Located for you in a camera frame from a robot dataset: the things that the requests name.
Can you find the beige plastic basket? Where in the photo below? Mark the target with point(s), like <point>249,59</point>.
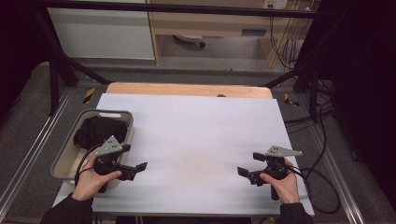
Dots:
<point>67,158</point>

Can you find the white wall socket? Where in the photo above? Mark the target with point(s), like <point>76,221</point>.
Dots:
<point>275,3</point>

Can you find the light wooden desk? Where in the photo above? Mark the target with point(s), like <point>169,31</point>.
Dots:
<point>202,26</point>

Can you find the black metal crossbar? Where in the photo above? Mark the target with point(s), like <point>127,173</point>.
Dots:
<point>186,9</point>

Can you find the person's right hand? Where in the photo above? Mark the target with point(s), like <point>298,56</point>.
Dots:
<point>288,188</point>

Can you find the black curtain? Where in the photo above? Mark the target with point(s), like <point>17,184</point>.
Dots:
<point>17,46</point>
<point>364,77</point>

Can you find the person's left hand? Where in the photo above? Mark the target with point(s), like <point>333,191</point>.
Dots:
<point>87,182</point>

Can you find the white table cover sheet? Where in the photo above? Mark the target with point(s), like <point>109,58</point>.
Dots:
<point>193,146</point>

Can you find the black metal stand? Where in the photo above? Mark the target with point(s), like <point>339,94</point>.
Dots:
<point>54,81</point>
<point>313,90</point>

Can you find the office chair base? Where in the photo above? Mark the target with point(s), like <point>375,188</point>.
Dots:
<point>190,39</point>

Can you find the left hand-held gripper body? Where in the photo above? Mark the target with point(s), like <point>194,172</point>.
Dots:
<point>109,147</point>

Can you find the wooden table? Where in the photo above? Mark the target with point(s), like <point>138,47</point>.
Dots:
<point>174,89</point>

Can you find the white cabinet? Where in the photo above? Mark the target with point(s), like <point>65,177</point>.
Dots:
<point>102,34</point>

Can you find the aluminium floor rail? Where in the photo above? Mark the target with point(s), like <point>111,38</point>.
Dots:
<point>31,146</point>
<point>339,180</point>

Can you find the black cloth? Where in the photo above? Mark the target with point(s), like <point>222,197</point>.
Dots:
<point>98,130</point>

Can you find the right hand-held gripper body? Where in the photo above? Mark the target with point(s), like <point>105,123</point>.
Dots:
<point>275,165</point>

